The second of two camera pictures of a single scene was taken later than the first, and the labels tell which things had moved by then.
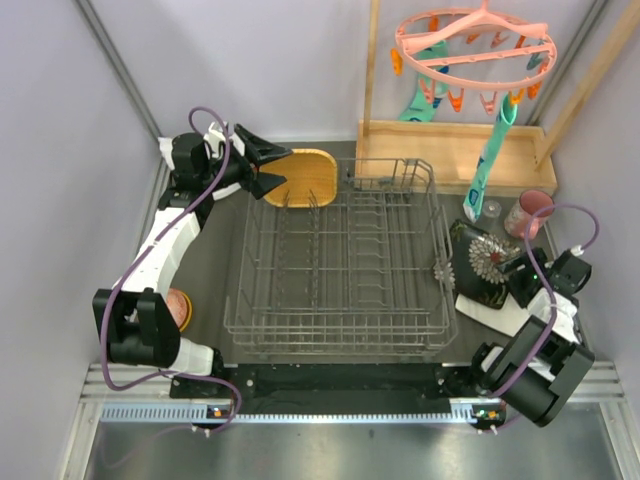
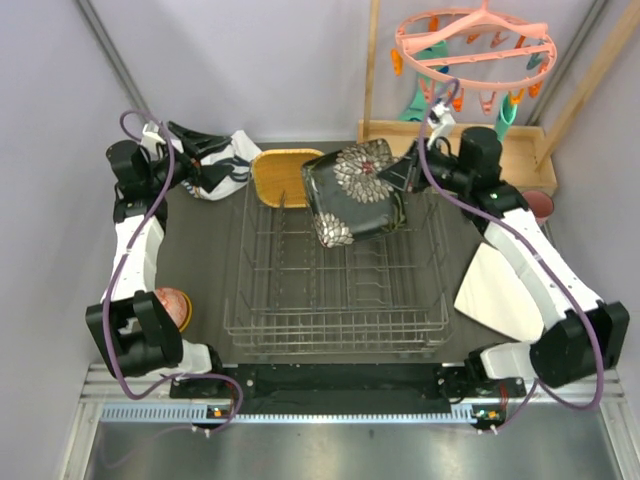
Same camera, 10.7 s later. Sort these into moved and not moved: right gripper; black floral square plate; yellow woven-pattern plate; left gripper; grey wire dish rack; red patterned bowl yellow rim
Moved: left gripper; right gripper; black floral square plate
Not moved: yellow woven-pattern plate; grey wire dish rack; red patterned bowl yellow rim
